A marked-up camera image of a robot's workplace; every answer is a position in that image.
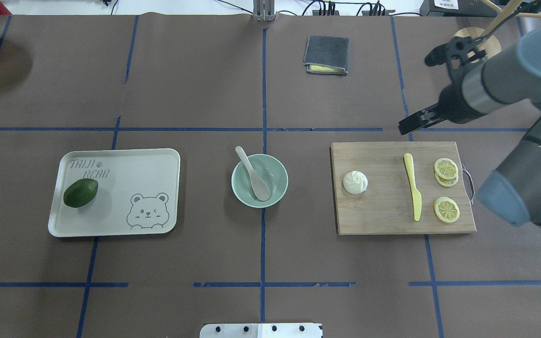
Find grey metal pole bracket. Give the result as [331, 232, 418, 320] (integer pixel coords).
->
[253, 0, 276, 22]

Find single lemon slice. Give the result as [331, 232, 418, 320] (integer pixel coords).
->
[433, 196, 460, 223]

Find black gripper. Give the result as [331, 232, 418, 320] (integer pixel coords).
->
[398, 37, 492, 135]

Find wooden stand rods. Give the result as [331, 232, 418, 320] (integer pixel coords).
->
[479, 0, 541, 40]

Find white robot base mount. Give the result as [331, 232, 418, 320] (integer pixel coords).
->
[199, 323, 324, 338]

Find upper lemon slice of pair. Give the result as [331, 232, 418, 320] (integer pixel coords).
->
[433, 158, 459, 180]

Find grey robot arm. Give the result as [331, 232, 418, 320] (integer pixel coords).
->
[399, 25, 541, 228]

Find green ceramic bowl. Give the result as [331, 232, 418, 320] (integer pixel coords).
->
[231, 154, 288, 209]

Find white plastic spoon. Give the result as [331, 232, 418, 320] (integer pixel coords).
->
[235, 146, 271, 201]

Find grey folded cloth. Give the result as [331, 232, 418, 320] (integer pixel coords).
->
[303, 36, 349, 76]

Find lower lemon slice of pair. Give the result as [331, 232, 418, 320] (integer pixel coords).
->
[434, 173, 459, 187]

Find black power strip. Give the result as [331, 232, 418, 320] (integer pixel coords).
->
[303, 3, 396, 16]

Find black device box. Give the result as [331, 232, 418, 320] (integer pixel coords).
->
[419, 0, 497, 17]

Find round wooden stand base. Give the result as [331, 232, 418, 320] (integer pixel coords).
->
[452, 26, 502, 59]

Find yellow sponge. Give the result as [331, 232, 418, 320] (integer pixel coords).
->
[307, 65, 343, 74]

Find green avocado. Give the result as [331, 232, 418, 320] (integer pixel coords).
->
[63, 178, 99, 208]

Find lemon slice of pair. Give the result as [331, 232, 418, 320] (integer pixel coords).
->
[433, 158, 459, 180]
[434, 173, 459, 187]

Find white steamed bun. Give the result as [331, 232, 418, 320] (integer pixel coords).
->
[343, 171, 369, 194]

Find metal cutting board handle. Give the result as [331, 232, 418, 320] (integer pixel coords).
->
[461, 163, 475, 207]

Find yellow plastic knife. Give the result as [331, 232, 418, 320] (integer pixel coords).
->
[403, 153, 423, 221]

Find cream bear tray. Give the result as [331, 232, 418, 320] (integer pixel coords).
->
[48, 148, 181, 238]

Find wooden cutting board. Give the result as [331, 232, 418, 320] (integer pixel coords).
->
[331, 141, 477, 235]

